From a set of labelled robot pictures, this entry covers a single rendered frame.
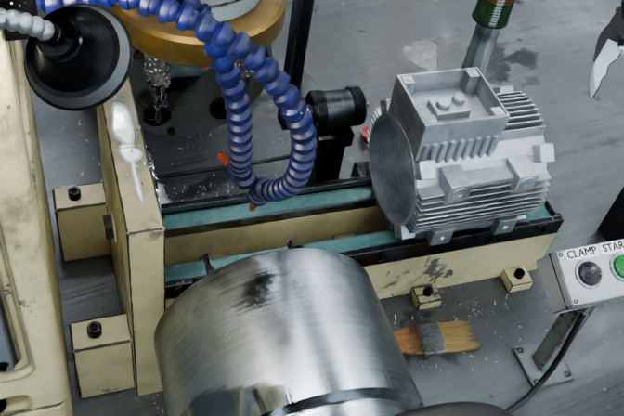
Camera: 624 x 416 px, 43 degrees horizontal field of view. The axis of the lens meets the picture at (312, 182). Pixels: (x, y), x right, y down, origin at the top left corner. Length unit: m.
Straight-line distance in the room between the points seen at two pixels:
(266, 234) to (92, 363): 0.32
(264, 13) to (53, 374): 0.48
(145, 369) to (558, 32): 1.23
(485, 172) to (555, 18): 0.91
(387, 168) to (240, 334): 0.51
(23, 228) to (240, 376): 0.24
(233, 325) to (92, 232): 0.49
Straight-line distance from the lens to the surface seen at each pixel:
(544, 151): 1.12
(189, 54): 0.77
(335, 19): 1.75
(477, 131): 1.05
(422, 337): 1.21
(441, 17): 1.83
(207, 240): 1.17
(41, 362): 0.96
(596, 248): 1.04
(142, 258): 0.88
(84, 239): 1.22
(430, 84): 1.10
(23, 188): 0.73
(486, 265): 1.28
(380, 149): 1.19
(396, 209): 1.17
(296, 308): 0.77
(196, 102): 1.21
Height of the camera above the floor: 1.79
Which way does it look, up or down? 46 degrees down
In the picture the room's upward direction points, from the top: 11 degrees clockwise
